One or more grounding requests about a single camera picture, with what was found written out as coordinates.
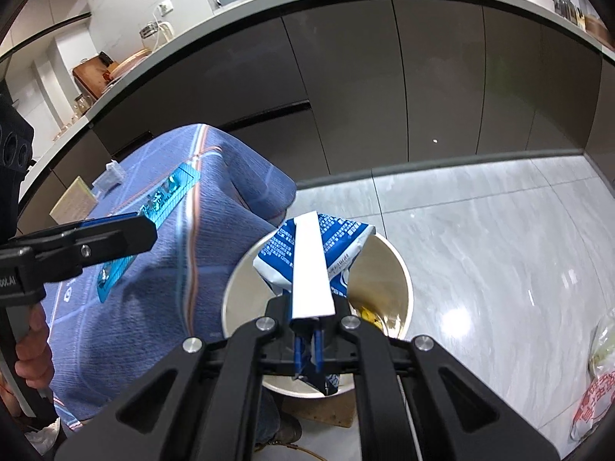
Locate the wooden cutting board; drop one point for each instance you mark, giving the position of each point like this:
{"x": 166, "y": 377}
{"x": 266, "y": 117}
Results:
{"x": 91, "y": 77}

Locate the small clear plastic packet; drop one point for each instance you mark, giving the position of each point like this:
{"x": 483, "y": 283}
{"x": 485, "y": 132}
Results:
{"x": 109, "y": 176}

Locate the dark kitchen base cabinet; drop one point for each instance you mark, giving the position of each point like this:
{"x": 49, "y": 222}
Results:
{"x": 360, "y": 81}

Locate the yellow crumpled wrapper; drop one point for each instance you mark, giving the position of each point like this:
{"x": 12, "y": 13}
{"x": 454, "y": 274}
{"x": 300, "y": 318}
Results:
{"x": 370, "y": 318}

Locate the steel kettle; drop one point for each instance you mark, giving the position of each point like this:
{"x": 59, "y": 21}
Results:
{"x": 566, "y": 2}

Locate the blue plaid tablecloth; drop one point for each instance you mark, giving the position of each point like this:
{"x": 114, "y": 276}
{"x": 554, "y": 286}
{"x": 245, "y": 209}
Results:
{"x": 216, "y": 192}

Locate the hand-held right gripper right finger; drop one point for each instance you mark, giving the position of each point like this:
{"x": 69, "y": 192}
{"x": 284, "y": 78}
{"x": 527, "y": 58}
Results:
{"x": 319, "y": 353}

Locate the white wall socket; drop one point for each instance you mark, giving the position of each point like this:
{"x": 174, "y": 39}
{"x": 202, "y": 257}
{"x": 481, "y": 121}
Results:
{"x": 165, "y": 6}

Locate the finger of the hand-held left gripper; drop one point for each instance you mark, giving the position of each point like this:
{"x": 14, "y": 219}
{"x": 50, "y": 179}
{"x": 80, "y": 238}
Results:
{"x": 62, "y": 229}
{"x": 96, "y": 249}

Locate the clear plastic bag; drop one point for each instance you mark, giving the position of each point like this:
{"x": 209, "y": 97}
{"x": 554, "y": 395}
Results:
{"x": 596, "y": 384}

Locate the person's left hand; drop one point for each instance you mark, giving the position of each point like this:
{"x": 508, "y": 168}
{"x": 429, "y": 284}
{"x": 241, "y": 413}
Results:
{"x": 38, "y": 355}

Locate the beige flat box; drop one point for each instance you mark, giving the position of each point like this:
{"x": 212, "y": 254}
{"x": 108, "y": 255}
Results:
{"x": 74, "y": 200}

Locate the white paper strip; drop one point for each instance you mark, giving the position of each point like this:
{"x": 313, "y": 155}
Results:
{"x": 312, "y": 269}

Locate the blue white snack packet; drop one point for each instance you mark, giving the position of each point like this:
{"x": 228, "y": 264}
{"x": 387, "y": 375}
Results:
{"x": 343, "y": 245}

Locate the brown shoe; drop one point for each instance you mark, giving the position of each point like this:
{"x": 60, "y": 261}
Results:
{"x": 286, "y": 432}

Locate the small glass jars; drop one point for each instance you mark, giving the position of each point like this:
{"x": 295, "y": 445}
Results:
{"x": 84, "y": 104}

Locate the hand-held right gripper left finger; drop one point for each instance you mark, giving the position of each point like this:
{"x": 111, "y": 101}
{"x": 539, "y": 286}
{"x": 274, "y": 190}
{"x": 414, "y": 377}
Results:
{"x": 299, "y": 353}

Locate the white crumpled paper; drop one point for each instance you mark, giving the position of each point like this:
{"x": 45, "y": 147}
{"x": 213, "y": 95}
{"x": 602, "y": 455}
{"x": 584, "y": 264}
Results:
{"x": 43, "y": 439}

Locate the white round plastic bin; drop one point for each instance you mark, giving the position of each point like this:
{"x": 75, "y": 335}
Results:
{"x": 389, "y": 278}

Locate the brown cardboard piece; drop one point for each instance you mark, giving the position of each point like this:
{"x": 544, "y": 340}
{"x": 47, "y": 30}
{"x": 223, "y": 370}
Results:
{"x": 322, "y": 413}

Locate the teal foil wrapper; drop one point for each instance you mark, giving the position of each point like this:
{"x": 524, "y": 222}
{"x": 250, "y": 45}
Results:
{"x": 168, "y": 192}

